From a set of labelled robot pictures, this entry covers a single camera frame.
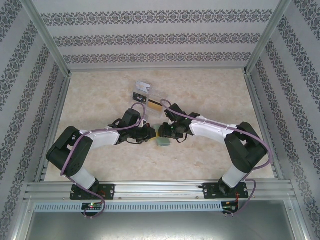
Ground green blue card holder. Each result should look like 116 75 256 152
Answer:
154 123 173 147

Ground clear acrylic card tray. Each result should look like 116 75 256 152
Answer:
131 79 168 119

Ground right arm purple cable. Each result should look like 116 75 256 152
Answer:
161 99 273 216

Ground grey metal lower panel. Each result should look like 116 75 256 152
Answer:
24 211 308 240

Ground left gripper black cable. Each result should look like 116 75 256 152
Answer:
123 137 148 146

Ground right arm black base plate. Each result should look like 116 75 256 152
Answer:
203 182 249 200

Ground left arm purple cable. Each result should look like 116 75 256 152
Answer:
60 102 149 219

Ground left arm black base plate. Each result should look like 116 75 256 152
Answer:
69 183 116 201

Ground white card gold print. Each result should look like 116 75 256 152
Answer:
134 80 152 92

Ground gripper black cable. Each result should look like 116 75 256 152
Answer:
176 132 189 145
123 137 148 146

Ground black card white print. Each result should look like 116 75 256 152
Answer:
132 91 149 104

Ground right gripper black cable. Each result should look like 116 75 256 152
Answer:
176 132 189 145

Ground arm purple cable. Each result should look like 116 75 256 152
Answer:
60 102 149 219
161 99 273 216

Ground gold card magnetic stripe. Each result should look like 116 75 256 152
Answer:
147 99 164 112

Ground slotted grey cable duct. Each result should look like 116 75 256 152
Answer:
33 201 223 212

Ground aluminium mounting rail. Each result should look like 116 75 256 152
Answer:
23 181 297 201

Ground aluminium frame post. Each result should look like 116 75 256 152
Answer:
242 0 293 76
21 0 73 77

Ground aluminium table side rail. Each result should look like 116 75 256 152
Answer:
243 73 285 180
34 74 73 183

